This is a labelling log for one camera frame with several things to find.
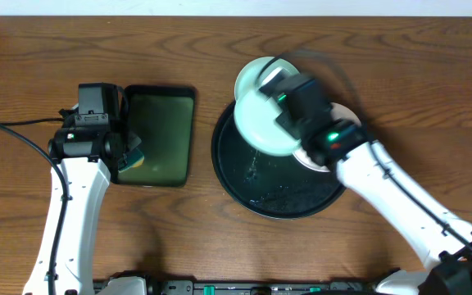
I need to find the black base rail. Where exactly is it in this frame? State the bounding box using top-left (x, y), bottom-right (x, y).
top-left (93, 270), bottom-right (376, 295)

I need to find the green yellow sponge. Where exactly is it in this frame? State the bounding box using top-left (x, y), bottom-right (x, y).
top-left (118, 147), bottom-right (144, 173)

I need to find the black round tray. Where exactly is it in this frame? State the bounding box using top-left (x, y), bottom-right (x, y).
top-left (211, 102), bottom-right (345, 220)

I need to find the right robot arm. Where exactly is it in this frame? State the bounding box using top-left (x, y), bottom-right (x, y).
top-left (274, 74), bottom-right (472, 294)

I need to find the mint green plate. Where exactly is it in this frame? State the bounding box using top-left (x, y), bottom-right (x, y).
top-left (234, 90), bottom-right (301, 157)
top-left (234, 57), bottom-right (299, 100)

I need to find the white pink plate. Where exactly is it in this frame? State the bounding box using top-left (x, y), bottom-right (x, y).
top-left (293, 102), bottom-right (361, 173)

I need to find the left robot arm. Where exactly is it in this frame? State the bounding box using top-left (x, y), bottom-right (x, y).
top-left (23, 113), bottom-right (125, 295)

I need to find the black rectangular tray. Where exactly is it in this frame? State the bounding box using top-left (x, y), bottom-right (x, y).
top-left (113, 85), bottom-right (196, 187)

